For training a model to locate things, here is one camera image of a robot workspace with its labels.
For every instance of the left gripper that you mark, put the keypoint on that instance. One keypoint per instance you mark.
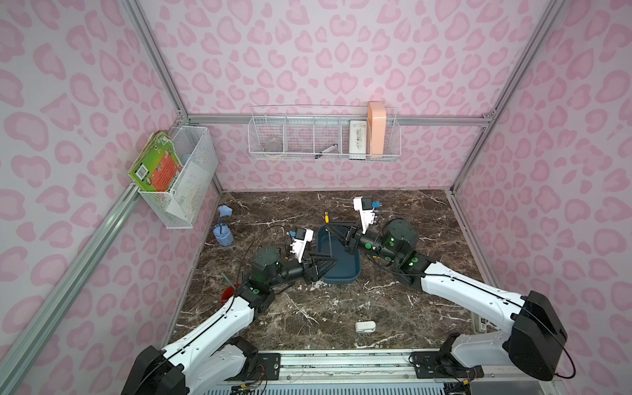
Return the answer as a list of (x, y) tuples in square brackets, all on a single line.
[(309, 270)]

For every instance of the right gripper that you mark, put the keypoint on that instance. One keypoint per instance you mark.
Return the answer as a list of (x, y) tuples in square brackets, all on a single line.
[(352, 237)]

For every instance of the teal plastic storage box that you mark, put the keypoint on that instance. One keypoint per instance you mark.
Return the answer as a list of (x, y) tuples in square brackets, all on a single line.
[(348, 267)]

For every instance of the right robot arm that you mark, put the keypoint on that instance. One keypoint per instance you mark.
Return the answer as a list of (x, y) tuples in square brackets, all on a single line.
[(529, 334)]

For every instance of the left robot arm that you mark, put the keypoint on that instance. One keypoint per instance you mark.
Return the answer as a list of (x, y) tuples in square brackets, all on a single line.
[(214, 351)]

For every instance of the pink box in basket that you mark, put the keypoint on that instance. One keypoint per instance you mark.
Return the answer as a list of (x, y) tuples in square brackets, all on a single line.
[(377, 120)]

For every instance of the small white eraser block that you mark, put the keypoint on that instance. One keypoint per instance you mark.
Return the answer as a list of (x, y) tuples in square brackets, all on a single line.
[(365, 326)]

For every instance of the black marker in basket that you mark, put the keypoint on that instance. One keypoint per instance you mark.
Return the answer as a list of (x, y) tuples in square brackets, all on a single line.
[(330, 149)]

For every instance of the red pencil cup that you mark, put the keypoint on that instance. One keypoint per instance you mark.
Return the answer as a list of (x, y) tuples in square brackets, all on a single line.
[(229, 293)]

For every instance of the blue spray bottle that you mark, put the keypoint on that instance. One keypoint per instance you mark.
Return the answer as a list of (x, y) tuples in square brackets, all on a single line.
[(221, 230)]

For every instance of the white card in basket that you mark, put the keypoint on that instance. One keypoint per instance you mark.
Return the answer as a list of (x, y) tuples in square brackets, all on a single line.
[(358, 139)]

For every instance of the grey cup in basket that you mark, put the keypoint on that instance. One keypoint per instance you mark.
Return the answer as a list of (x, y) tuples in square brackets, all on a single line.
[(274, 145)]

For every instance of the white papers in basket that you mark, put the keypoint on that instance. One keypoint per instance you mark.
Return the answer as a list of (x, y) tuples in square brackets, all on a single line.
[(188, 194)]

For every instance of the white mesh side basket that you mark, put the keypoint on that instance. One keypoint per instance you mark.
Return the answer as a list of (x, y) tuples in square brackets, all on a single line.
[(191, 143)]

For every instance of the grey white stapler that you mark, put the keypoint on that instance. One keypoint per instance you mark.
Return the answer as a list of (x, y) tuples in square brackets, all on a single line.
[(479, 324)]

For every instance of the green red booklet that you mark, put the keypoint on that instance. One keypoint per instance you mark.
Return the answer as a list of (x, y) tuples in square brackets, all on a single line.
[(158, 166)]

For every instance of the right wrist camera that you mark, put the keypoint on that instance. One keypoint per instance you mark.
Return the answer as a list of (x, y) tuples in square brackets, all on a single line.
[(366, 207)]

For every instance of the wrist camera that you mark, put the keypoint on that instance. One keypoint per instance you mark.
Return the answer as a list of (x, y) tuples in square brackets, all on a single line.
[(299, 240), (366, 207)]

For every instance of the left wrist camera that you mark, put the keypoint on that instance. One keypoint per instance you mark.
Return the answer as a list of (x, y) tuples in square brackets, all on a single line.
[(299, 240)]

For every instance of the white wire wall basket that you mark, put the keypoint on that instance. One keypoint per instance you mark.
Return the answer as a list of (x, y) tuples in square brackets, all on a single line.
[(308, 129)]

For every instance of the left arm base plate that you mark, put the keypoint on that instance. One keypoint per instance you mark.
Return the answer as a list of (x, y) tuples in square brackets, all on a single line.
[(267, 364)]

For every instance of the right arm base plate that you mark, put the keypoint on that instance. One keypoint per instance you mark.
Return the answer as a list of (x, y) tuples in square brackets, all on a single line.
[(437, 365)]

